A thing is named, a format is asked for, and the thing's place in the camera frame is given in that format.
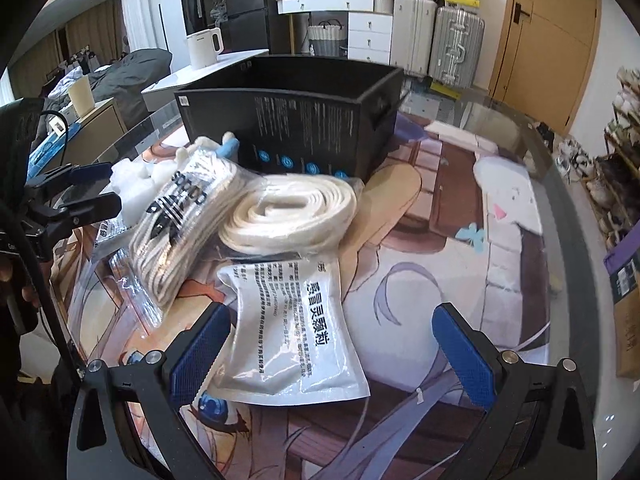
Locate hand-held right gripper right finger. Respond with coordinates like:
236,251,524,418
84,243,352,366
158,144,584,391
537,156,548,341
431,302,593,480

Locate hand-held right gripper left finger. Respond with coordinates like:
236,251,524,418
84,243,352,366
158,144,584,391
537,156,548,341
75,301,236,480

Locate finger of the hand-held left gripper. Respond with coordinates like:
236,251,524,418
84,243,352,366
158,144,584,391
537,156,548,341
31,192,124,242
26,161,114,202

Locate bagged white braided cable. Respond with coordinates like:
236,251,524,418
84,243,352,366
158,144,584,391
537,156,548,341
127,152,251,311

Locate white medicine pouch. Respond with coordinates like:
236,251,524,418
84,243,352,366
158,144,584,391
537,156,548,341
216,258,371,405

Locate bagged white rope coil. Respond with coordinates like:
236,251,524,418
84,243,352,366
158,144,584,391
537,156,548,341
217,175,363,266

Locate black cardboard box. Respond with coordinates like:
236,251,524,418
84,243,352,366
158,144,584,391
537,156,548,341
173,56,405,184

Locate blue packet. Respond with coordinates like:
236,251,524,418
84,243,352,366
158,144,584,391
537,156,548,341
27,125,81,176

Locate beige bedside cabinet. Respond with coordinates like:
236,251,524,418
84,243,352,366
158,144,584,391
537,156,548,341
75,97,128,148

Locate beige bin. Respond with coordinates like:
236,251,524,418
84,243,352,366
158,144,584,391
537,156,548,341
67,76,96,116

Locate dark grey duvet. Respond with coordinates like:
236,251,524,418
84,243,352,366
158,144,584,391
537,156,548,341
85,49,173,126

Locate printed table mat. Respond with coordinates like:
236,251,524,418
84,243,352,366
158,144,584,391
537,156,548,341
65,105,556,480

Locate white side table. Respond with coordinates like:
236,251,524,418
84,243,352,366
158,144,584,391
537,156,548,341
141,49,271,111

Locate beige curtains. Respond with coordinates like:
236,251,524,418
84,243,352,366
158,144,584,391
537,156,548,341
10,7,123,96

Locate white electric kettle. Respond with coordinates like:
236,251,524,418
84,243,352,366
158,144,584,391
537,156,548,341
186,27,223,70

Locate brown cardboard box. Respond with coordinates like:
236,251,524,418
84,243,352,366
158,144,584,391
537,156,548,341
612,255,640,381

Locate purple box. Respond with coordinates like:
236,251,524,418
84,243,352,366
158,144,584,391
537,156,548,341
602,240,640,306

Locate pile of shoes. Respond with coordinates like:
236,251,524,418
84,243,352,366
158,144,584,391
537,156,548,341
537,120,601,196

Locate shoe rack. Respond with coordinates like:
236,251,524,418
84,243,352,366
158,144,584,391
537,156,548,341
585,67,640,251

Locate grey storage basket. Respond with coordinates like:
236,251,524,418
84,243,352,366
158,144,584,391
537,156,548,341
306,20,349,58

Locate white dressing table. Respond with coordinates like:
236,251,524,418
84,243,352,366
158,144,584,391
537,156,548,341
274,0,396,63

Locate silver suitcase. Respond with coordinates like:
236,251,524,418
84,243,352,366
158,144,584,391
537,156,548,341
429,5,487,90

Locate wooden door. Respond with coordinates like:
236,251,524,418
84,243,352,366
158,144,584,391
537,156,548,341
487,0,601,136

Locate white suitcase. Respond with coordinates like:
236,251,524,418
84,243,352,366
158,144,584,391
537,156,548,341
392,0,438,78

